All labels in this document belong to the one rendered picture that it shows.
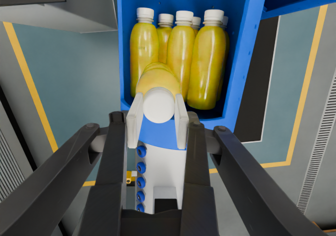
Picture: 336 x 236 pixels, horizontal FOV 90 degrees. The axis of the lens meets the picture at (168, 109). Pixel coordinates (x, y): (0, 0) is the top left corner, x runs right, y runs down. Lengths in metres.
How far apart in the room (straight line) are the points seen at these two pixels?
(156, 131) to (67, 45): 1.43
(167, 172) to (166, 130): 0.47
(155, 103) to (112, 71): 1.38
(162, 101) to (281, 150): 2.14
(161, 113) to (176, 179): 0.61
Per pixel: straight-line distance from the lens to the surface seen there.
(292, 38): 1.89
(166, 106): 0.20
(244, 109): 1.64
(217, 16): 0.39
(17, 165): 2.04
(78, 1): 0.88
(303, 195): 2.95
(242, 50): 0.32
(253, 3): 0.33
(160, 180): 0.79
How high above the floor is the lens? 1.50
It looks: 68 degrees down
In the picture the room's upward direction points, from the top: 171 degrees clockwise
